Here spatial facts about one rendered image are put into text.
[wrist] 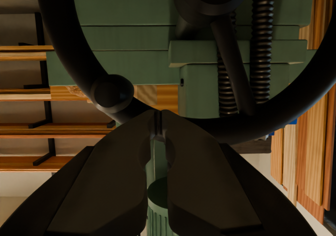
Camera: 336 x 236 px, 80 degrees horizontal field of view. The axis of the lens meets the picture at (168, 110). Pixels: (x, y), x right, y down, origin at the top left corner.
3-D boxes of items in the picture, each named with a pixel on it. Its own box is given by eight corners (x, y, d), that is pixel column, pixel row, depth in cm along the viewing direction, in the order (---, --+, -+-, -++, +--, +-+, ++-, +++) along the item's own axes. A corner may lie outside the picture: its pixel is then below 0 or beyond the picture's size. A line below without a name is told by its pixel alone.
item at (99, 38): (300, 25, 35) (298, 49, 36) (248, 45, 56) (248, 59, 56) (66, 26, 34) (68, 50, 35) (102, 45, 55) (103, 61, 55)
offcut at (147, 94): (151, 84, 41) (151, 102, 42) (132, 84, 40) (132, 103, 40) (157, 84, 38) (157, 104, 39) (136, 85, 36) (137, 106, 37)
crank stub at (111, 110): (102, 64, 11) (136, 92, 12) (121, 68, 17) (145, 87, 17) (76, 98, 12) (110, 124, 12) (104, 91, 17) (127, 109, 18)
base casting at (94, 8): (319, -32, 34) (313, 26, 35) (220, 37, 91) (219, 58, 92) (46, -33, 32) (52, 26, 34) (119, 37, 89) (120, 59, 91)
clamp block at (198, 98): (294, 62, 27) (289, 129, 28) (250, 67, 40) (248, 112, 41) (182, 63, 26) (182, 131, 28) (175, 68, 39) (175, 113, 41)
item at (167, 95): (238, 82, 45) (236, 117, 46) (235, 82, 47) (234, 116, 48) (143, 83, 44) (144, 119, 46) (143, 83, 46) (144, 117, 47)
